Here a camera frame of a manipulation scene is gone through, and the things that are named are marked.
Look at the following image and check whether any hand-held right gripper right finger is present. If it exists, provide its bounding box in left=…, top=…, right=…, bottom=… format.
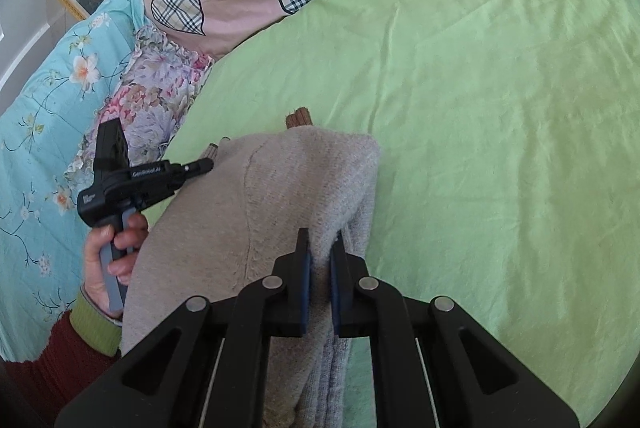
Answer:
left=327, top=231, right=581, bottom=428

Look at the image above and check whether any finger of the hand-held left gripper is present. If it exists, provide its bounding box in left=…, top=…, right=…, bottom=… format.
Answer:
left=170, top=159, right=215, bottom=183

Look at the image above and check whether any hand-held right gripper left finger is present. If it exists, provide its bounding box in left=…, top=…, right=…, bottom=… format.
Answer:
left=54, top=227, right=315, bottom=428

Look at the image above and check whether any grey knit sweater brown trim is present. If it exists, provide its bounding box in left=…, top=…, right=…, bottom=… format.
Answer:
left=120, top=106, right=382, bottom=428

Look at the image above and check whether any person's left forearm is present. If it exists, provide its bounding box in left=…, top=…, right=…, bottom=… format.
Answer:
left=0, top=283, right=124, bottom=428

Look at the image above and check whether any person's left hand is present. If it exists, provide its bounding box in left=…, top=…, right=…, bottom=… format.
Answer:
left=82, top=212, right=150, bottom=310

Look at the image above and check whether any floral ruffled pillow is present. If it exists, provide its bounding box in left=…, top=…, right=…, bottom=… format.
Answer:
left=64, top=24, right=216, bottom=189

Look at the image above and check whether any turquoise floral bedsheet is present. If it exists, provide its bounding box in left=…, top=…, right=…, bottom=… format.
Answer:
left=0, top=0, right=156, bottom=364

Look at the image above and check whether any light green bed sheet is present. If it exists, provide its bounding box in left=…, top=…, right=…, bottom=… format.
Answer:
left=161, top=0, right=640, bottom=428

